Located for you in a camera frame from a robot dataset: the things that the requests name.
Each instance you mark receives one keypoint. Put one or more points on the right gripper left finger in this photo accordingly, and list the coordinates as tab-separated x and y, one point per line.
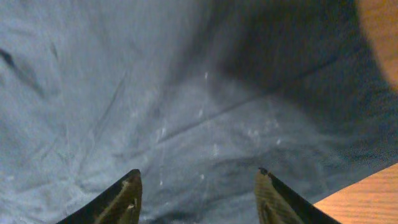
119	204

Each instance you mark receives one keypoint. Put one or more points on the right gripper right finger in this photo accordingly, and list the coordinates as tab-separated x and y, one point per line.
277	203

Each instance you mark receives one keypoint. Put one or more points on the navy blue shorts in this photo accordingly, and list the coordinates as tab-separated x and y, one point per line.
197	95

